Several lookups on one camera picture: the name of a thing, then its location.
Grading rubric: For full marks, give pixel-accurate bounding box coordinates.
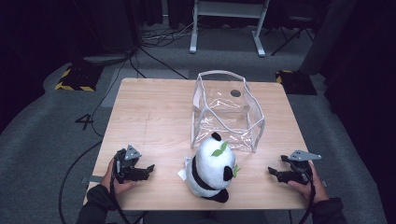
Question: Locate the grey curtain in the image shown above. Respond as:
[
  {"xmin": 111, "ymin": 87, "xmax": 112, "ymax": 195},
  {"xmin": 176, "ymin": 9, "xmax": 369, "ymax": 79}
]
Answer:
[{"xmin": 298, "ymin": 0, "xmax": 359, "ymax": 76}]

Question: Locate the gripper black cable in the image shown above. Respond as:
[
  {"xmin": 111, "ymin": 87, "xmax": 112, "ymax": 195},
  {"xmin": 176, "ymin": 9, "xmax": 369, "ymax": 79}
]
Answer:
[
  {"xmin": 108, "ymin": 157, "xmax": 134, "ymax": 224},
  {"xmin": 297, "ymin": 172, "xmax": 316, "ymax": 224}
]

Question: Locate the black floor cable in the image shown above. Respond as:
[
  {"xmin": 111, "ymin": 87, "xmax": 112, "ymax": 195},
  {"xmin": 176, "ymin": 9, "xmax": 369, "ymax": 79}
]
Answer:
[{"xmin": 58, "ymin": 55, "xmax": 132, "ymax": 224}]

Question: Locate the white metal desk frame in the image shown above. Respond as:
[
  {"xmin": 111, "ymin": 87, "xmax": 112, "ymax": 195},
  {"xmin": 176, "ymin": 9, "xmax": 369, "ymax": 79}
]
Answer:
[{"xmin": 189, "ymin": 0, "xmax": 272, "ymax": 58}]

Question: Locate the panda plush toy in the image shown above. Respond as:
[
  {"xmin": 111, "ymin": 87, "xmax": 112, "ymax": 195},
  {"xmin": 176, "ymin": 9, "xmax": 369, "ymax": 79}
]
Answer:
[{"xmin": 177, "ymin": 132, "xmax": 243, "ymax": 204}]

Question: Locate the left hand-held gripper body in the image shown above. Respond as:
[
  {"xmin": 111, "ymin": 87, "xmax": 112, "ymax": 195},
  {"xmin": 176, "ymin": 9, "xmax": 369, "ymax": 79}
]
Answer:
[{"xmin": 113, "ymin": 144, "xmax": 150, "ymax": 185}]

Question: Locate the bundle of floor cables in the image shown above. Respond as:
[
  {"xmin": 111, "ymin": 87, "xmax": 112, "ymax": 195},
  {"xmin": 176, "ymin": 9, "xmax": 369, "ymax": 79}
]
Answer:
[{"xmin": 141, "ymin": 18, "xmax": 200, "ymax": 48}]

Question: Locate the black yellow striped floor plate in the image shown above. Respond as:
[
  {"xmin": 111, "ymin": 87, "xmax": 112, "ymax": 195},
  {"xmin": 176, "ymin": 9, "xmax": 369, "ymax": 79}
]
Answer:
[
  {"xmin": 275, "ymin": 69, "xmax": 318, "ymax": 96},
  {"xmin": 54, "ymin": 63, "xmax": 105, "ymax": 93}
]

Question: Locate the black tripod stand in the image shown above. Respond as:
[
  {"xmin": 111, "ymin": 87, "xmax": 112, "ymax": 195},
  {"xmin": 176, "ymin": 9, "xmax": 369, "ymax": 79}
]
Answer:
[{"xmin": 270, "ymin": 14, "xmax": 316, "ymax": 58}]

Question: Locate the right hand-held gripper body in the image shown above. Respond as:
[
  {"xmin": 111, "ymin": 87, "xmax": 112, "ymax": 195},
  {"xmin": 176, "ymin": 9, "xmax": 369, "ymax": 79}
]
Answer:
[{"xmin": 287, "ymin": 149, "xmax": 323, "ymax": 185}]

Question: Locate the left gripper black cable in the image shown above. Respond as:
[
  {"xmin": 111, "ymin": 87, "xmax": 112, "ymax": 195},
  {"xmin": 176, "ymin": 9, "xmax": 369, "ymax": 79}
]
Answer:
[{"xmin": 108, "ymin": 157, "xmax": 134, "ymax": 224}]

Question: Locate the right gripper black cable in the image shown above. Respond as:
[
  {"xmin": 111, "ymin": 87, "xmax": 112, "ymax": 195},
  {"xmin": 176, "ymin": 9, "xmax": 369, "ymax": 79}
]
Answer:
[{"xmin": 297, "ymin": 172, "xmax": 316, "ymax": 224}]

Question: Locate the clear plastic bag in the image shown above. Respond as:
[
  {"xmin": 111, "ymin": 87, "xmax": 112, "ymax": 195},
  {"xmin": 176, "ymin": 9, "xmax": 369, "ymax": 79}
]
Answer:
[{"xmin": 190, "ymin": 69, "xmax": 266, "ymax": 154}]

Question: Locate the person's right hand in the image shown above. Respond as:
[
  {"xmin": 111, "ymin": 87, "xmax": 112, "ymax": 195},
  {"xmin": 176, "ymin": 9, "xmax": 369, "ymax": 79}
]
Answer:
[{"xmin": 287, "ymin": 161, "xmax": 330, "ymax": 205}]

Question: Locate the person's left hand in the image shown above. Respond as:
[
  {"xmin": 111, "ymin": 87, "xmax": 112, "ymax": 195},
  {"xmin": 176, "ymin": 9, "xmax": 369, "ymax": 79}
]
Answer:
[{"xmin": 100, "ymin": 158, "xmax": 138, "ymax": 196}]

